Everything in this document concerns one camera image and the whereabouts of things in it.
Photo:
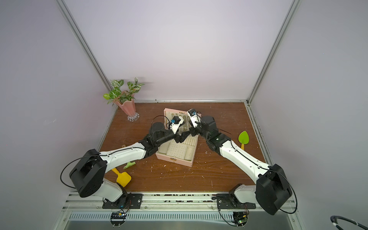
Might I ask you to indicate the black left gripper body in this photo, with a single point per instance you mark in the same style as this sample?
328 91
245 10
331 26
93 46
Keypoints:
177 138

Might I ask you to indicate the potted plant pink vase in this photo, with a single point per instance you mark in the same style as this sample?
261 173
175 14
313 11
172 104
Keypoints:
125 99

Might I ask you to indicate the yellow toy shovel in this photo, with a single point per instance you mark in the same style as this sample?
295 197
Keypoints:
123 179

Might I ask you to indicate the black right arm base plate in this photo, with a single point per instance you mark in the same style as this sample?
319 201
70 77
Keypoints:
227 201

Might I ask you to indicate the green wooden-handled toy trowel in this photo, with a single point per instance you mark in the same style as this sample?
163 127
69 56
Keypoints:
129 164

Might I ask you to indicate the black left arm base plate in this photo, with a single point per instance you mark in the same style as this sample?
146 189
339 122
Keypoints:
126 201

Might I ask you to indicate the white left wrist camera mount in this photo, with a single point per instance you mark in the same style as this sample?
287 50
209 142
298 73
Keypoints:
175 123

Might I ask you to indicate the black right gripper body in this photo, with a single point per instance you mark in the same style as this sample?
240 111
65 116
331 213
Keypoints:
196 131

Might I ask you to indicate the green leaf spatula yellow handle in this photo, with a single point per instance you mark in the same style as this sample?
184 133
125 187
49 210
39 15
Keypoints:
244 139

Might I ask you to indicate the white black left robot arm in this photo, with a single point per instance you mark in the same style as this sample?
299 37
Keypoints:
88 174

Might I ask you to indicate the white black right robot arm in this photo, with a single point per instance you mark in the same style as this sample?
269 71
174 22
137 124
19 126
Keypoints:
273 190

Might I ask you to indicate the pink jewelry box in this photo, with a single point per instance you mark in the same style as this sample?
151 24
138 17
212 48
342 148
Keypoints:
181 150

